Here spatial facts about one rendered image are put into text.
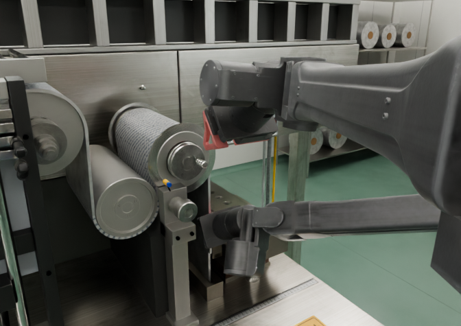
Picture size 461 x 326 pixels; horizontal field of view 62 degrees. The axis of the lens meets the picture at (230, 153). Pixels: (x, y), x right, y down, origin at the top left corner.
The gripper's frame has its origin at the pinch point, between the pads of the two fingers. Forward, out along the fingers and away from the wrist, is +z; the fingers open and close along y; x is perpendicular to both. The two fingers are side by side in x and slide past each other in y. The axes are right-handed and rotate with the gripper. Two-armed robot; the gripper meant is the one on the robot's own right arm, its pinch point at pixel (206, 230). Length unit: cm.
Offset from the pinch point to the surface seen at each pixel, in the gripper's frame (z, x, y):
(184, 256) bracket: -5.1, -3.5, -8.6
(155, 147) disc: -13.3, 18.0, -11.7
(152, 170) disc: -11.0, 14.1, -12.6
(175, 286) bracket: -1.9, -8.8, -11.1
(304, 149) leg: 44, 18, 75
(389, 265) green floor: 106, -62, 169
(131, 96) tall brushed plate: 13.1, 38.6, -4.3
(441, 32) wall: 158, 135, 444
